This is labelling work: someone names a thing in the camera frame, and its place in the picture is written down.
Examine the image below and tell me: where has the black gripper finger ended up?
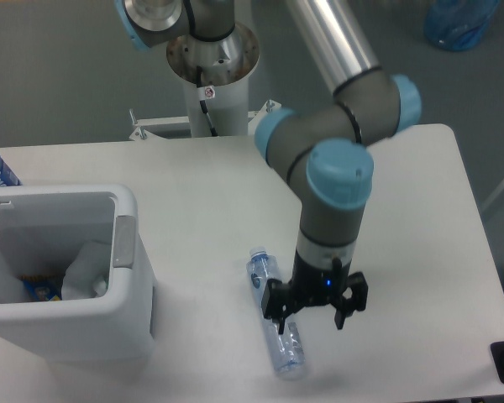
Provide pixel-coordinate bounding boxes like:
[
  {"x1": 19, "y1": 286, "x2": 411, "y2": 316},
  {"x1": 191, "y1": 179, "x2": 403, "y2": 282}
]
[
  {"x1": 330, "y1": 272, "x2": 369, "y2": 330},
  {"x1": 261, "y1": 278, "x2": 297, "y2": 334}
]

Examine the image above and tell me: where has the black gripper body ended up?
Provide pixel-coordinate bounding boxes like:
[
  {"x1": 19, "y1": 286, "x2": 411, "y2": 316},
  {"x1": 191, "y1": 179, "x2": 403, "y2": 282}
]
[{"x1": 289, "y1": 252, "x2": 351, "y2": 309}]

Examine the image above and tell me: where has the clear crushed plastic bottle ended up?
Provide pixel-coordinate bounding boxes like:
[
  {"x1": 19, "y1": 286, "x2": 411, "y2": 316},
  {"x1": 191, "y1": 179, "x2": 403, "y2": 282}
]
[{"x1": 246, "y1": 247, "x2": 307, "y2": 380}]

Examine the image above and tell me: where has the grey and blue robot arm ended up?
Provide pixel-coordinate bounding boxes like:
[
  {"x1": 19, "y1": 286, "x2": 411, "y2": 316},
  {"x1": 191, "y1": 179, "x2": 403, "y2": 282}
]
[{"x1": 115, "y1": 1, "x2": 422, "y2": 329}]

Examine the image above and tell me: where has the white open trash can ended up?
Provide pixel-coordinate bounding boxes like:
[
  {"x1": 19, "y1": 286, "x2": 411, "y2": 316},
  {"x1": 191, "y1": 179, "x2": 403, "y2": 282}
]
[{"x1": 0, "y1": 185, "x2": 156, "y2": 361}]

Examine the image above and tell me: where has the blue snack wrapper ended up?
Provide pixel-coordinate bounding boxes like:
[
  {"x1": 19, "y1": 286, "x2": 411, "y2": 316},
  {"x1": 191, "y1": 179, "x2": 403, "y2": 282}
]
[{"x1": 19, "y1": 275, "x2": 63, "y2": 302}]

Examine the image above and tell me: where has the blue plastic bag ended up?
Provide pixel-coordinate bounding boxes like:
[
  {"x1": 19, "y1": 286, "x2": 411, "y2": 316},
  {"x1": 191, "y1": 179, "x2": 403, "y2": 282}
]
[{"x1": 423, "y1": 0, "x2": 501, "y2": 52}]

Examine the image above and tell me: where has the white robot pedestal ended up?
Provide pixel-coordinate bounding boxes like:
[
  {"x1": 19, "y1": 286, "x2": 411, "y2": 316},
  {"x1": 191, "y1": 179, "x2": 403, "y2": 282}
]
[{"x1": 129, "y1": 22, "x2": 281, "y2": 140}]

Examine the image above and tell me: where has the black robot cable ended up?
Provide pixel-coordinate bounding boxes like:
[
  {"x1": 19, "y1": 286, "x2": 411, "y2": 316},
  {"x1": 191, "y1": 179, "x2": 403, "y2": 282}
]
[{"x1": 195, "y1": 65, "x2": 219, "y2": 138}]

